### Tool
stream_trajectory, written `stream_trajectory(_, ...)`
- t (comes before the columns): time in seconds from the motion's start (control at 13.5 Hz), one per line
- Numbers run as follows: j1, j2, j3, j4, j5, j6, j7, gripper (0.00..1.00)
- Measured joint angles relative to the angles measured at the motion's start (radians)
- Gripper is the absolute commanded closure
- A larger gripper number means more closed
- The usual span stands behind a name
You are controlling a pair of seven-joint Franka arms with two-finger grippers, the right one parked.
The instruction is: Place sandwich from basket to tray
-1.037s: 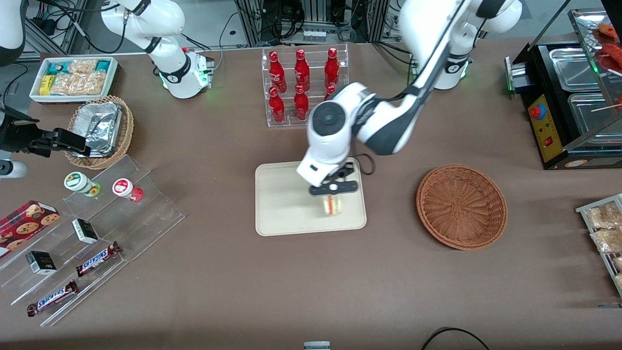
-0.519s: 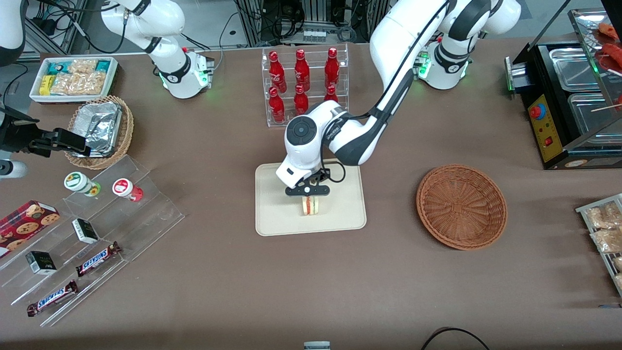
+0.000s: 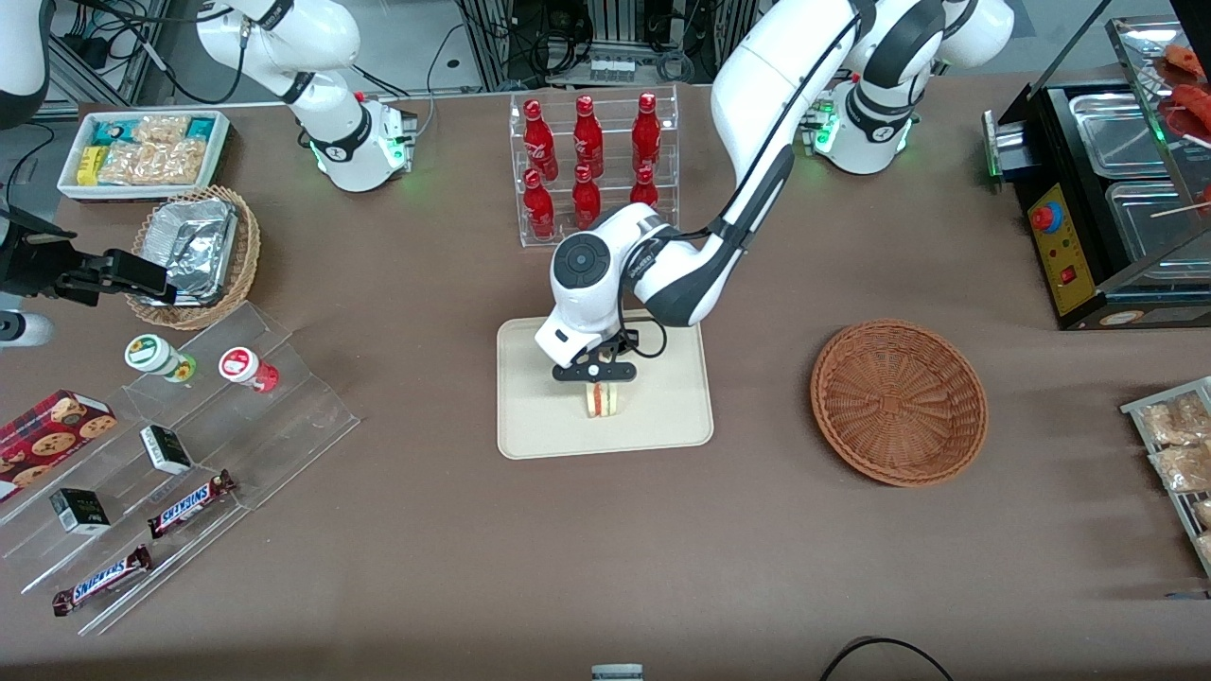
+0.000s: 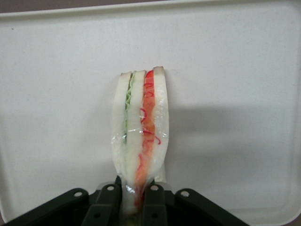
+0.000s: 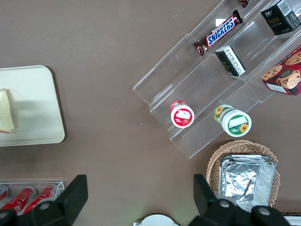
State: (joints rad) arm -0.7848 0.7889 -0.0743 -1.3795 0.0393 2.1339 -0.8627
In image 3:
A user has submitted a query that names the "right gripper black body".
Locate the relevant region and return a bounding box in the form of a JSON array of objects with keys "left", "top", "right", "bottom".
[{"left": 0, "top": 203, "right": 114, "bottom": 306}]

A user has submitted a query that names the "red cookie box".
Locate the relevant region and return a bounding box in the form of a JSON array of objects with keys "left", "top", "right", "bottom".
[{"left": 0, "top": 389, "right": 120, "bottom": 504}]

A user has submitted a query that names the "small black box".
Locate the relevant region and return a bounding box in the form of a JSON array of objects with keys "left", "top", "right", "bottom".
[
  {"left": 139, "top": 424, "right": 194, "bottom": 476},
  {"left": 48, "top": 487, "right": 113, "bottom": 537}
]

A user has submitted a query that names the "clear cracker bag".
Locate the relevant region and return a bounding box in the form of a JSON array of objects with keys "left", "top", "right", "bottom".
[
  {"left": 98, "top": 139, "right": 205, "bottom": 188},
  {"left": 132, "top": 113, "right": 191, "bottom": 146}
]

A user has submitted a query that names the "black cable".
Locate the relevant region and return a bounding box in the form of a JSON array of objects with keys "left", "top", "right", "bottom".
[
  {"left": 0, "top": 121, "right": 58, "bottom": 230},
  {"left": 817, "top": 635, "right": 957, "bottom": 681}
]

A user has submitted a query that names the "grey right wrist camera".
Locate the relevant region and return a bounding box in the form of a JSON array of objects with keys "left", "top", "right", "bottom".
[{"left": 0, "top": 311, "right": 55, "bottom": 349}]

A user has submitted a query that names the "foil tray stack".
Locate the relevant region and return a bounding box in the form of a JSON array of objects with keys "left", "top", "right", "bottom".
[{"left": 143, "top": 196, "right": 239, "bottom": 306}]

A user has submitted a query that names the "steel warmer pan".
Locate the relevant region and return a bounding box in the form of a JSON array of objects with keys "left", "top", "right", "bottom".
[
  {"left": 1068, "top": 92, "right": 1170, "bottom": 180},
  {"left": 1105, "top": 180, "right": 1211, "bottom": 277}
]

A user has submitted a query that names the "white cup red label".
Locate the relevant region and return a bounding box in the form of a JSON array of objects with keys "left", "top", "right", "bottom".
[{"left": 218, "top": 346, "right": 281, "bottom": 394}]

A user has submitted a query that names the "white cup green label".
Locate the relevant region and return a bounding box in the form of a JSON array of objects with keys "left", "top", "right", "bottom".
[{"left": 124, "top": 333, "right": 198, "bottom": 385}]

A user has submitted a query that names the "white snack bin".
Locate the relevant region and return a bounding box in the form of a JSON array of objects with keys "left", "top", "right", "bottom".
[{"left": 57, "top": 109, "right": 234, "bottom": 205}]

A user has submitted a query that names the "black food warmer yellow panel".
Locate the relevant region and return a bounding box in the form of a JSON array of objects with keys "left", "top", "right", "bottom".
[{"left": 982, "top": 14, "right": 1211, "bottom": 332}]

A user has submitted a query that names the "Snickers chocolate bar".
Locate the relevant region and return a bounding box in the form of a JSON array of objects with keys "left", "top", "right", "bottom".
[
  {"left": 51, "top": 543, "right": 153, "bottom": 618},
  {"left": 146, "top": 469, "right": 238, "bottom": 541}
]

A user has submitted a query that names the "aluminium frame rack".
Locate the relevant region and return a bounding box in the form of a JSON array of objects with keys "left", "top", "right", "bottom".
[{"left": 454, "top": 0, "right": 763, "bottom": 93}]

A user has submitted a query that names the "clear acrylic bottle rack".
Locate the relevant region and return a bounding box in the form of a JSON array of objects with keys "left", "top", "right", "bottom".
[{"left": 509, "top": 85, "right": 681, "bottom": 249}]

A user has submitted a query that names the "round brown wicker basket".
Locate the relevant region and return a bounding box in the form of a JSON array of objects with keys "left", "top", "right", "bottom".
[{"left": 810, "top": 319, "right": 991, "bottom": 489}]

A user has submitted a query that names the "grey bread display rack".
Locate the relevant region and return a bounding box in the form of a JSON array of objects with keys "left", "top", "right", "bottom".
[{"left": 1120, "top": 376, "right": 1211, "bottom": 578}]

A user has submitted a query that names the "clear acrylic stepped display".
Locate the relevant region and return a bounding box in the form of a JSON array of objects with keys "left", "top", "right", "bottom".
[{"left": 0, "top": 301, "right": 361, "bottom": 637}]

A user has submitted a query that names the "light wicker basket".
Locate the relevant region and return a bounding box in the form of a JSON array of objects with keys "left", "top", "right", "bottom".
[{"left": 123, "top": 184, "right": 262, "bottom": 332}]

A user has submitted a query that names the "beige plastic serving tray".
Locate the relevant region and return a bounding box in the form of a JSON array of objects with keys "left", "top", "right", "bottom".
[{"left": 497, "top": 312, "right": 715, "bottom": 462}]

